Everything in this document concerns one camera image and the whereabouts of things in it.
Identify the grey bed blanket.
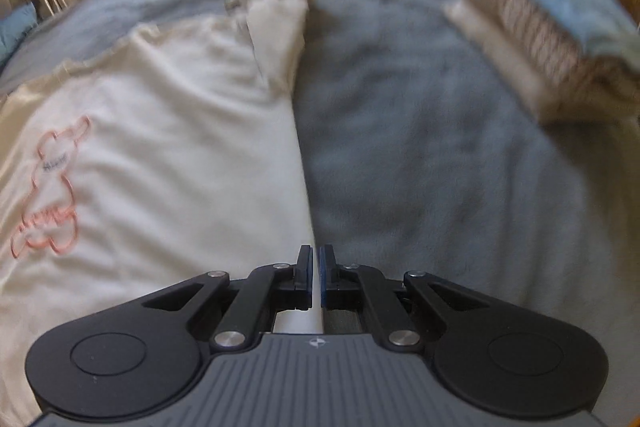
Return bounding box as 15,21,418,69
0,0,640,427

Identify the teal pillow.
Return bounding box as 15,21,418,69
0,3,39,68

